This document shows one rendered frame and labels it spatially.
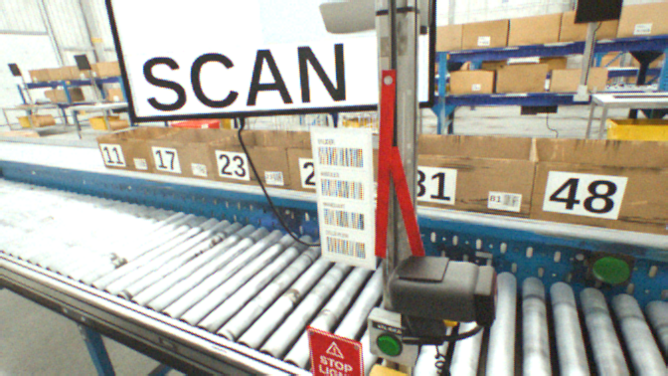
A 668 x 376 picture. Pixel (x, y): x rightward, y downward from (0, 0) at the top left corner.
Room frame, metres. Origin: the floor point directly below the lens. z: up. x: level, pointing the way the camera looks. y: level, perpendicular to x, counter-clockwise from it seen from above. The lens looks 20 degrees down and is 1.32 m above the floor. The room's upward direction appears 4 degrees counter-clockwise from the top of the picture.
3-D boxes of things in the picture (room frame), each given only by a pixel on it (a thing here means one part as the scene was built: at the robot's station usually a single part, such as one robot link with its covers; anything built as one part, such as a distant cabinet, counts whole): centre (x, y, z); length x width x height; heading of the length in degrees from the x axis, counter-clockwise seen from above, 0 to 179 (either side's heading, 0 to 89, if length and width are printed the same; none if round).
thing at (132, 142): (1.79, 0.98, 0.96); 0.39 x 0.29 x 0.17; 63
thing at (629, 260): (0.70, -0.64, 0.81); 0.09 x 0.01 x 0.09; 62
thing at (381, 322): (0.38, -0.06, 0.95); 0.07 x 0.03 x 0.07; 62
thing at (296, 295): (0.83, 0.13, 0.72); 0.52 x 0.05 x 0.05; 152
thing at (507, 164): (1.06, -0.41, 0.97); 0.39 x 0.29 x 0.17; 62
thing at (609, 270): (0.69, -0.64, 0.81); 0.07 x 0.01 x 0.07; 62
